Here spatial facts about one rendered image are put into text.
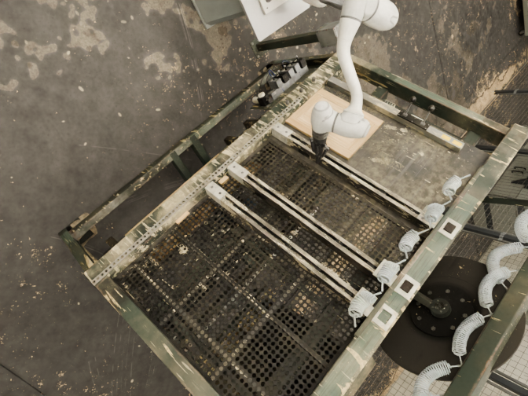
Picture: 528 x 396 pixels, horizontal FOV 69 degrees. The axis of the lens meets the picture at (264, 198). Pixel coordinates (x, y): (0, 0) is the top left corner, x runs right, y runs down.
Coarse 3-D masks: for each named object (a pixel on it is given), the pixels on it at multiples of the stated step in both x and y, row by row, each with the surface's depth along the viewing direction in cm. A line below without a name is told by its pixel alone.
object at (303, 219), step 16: (240, 176) 221; (256, 192) 219; (272, 192) 214; (288, 208) 207; (304, 224) 202; (320, 224) 201; (320, 240) 203; (336, 240) 196; (352, 256) 190; (368, 256) 189; (368, 272) 187; (400, 272) 167; (400, 288) 176; (416, 288) 176
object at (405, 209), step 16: (272, 128) 238; (288, 144) 237; (304, 144) 230; (336, 160) 221; (352, 176) 215; (368, 192) 213; (384, 192) 208; (400, 208) 202; (416, 208) 201; (448, 208) 181; (416, 224) 202; (432, 224) 192
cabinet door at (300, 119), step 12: (324, 96) 256; (300, 108) 252; (312, 108) 251; (336, 108) 250; (288, 120) 247; (300, 120) 247; (372, 120) 242; (372, 132) 237; (336, 144) 234; (348, 144) 234; (360, 144) 233; (348, 156) 229
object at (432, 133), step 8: (328, 80) 261; (336, 80) 260; (336, 88) 260; (344, 88) 256; (368, 96) 250; (368, 104) 250; (376, 104) 246; (384, 104) 245; (384, 112) 245; (392, 112) 241; (400, 120) 240; (416, 128) 235; (432, 128) 232; (432, 136) 231; (440, 136) 228; (448, 136) 228; (448, 144) 227
